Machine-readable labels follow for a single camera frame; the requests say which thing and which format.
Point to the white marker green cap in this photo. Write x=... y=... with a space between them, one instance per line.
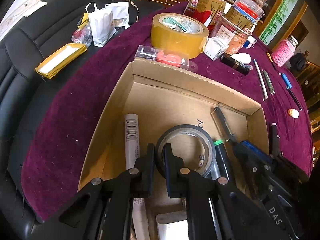
x=223 y=161

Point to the small white orange bottle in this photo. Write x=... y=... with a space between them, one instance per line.
x=293 y=113

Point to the yellow padded envelope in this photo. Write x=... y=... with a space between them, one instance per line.
x=59 y=59

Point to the cardboard tray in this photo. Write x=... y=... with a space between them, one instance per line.
x=162 y=97

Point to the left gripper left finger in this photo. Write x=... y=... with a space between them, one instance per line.
x=102 y=209

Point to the yellow packing tape roll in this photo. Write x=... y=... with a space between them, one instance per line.
x=178 y=33

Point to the orange label glass jar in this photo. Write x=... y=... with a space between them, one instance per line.
x=229 y=34

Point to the blue label plastic jar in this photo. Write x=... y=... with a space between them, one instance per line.
x=244 y=16

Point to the black gel pen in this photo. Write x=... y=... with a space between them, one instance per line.
x=223 y=125

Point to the purple velvet tablecloth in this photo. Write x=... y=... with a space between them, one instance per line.
x=51 y=170

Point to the white cigarette box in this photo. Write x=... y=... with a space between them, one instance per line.
x=215 y=47

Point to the clear blister pack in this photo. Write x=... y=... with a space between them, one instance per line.
x=175 y=59

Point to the white paper bag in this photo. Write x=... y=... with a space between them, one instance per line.
x=102 y=24

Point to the black leather sofa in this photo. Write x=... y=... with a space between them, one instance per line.
x=26 y=97

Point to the black pen far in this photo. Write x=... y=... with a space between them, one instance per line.
x=294 y=99

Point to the long white marker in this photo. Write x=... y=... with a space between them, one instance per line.
x=132 y=153

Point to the white slim pen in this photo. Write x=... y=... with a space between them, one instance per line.
x=261 y=79

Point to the black electrical tape roll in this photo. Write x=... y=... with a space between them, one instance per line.
x=194 y=145

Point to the pink knitted bottle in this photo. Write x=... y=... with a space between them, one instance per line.
x=284 y=51

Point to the black marker pair upper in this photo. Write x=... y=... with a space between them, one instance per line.
x=274 y=140

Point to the black lipstick tube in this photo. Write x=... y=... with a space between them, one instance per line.
x=244 y=69

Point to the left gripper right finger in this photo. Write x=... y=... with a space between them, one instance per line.
x=216 y=207

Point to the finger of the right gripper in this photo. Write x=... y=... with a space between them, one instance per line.
x=247 y=159
x=255 y=149

